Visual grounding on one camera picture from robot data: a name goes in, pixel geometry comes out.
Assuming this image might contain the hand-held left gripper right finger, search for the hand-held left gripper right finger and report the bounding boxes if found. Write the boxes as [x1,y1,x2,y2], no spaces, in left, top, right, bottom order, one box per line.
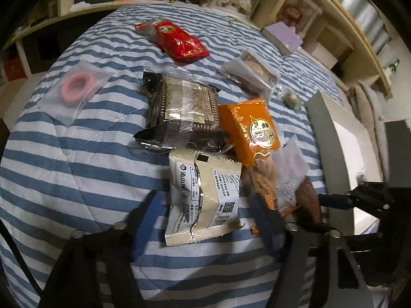
[249,194,376,308]

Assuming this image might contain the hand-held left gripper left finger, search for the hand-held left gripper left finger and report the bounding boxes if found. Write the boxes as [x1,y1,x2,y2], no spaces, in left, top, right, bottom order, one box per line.
[39,190,161,308]

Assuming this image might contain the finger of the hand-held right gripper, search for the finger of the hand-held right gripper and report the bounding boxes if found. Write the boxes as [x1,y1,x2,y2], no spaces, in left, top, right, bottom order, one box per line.
[317,182,395,219]
[294,210,338,236]

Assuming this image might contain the white cardboard box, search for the white cardboard box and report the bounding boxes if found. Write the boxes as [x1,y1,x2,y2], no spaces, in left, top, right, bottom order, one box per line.
[305,91,390,235]

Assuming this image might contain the clear packet with brown snack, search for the clear packet with brown snack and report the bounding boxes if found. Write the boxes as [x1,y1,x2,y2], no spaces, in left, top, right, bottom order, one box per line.
[273,135,323,225]

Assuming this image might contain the beige snack packet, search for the beige snack packet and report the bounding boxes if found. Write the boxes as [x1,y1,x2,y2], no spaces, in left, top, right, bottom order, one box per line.
[164,148,245,247]

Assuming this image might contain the orange dough twist packet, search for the orange dough twist packet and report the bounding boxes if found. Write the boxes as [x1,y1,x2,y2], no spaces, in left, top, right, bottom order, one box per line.
[218,99,302,235]

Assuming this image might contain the black tray pastry packet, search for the black tray pastry packet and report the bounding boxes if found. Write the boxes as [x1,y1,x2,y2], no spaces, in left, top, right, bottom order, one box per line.
[133,66,236,155]

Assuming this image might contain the pink donut clear packet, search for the pink donut clear packet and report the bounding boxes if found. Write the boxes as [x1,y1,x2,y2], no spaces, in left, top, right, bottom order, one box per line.
[40,60,108,126]

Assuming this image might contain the red snack packet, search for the red snack packet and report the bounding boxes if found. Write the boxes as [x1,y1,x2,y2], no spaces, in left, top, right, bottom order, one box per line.
[153,20,211,61]

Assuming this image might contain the beige fluffy cushion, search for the beige fluffy cushion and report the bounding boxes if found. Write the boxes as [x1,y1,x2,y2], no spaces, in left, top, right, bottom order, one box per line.
[351,82,390,175]

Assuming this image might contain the blue white striped blanket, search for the blue white striped blanket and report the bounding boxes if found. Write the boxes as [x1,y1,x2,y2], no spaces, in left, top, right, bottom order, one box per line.
[0,3,347,308]

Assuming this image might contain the green round wrapped sweet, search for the green round wrapped sweet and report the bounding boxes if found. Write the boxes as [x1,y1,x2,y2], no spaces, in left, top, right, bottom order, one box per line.
[281,88,302,110]

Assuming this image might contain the small white storage box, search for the small white storage box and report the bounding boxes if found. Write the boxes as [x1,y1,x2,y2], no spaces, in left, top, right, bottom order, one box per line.
[308,42,339,69]

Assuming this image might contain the brown cardboard box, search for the brown cardboard box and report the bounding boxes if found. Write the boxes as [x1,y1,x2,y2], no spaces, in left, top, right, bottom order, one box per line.
[316,26,354,59]

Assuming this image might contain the cream wooden bed shelf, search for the cream wooden bed shelf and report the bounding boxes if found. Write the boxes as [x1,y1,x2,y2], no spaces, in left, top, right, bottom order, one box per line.
[0,0,394,100]

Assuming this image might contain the round pastry clear packet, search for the round pastry clear packet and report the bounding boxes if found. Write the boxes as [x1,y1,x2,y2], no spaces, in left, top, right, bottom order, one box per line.
[218,50,281,95]

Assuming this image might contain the purple book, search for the purple book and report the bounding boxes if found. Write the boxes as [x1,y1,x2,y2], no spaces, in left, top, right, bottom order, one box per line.
[261,22,303,56]

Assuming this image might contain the clear box with pink flowers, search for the clear box with pink flowers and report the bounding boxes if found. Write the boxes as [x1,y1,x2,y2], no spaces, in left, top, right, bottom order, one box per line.
[276,0,323,36]

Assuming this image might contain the green ribbon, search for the green ribbon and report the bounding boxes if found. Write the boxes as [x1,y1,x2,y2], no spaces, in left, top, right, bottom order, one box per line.
[229,18,257,30]

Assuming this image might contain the red box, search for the red box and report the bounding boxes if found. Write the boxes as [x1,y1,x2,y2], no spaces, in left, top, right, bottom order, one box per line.
[5,53,31,82]

